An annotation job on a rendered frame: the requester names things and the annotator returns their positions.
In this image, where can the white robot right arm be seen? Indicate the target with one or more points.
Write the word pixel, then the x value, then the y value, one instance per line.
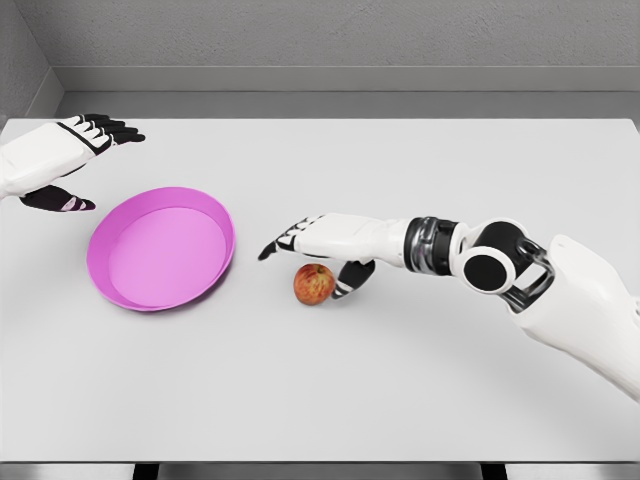
pixel 525 280

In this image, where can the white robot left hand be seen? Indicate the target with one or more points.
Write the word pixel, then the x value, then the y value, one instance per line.
pixel 45 152

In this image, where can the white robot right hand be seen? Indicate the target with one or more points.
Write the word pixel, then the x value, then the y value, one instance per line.
pixel 330 236

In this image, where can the red apple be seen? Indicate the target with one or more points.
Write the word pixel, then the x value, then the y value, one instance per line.
pixel 313 284

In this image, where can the pink round plate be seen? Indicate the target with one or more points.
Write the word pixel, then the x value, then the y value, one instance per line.
pixel 161 249

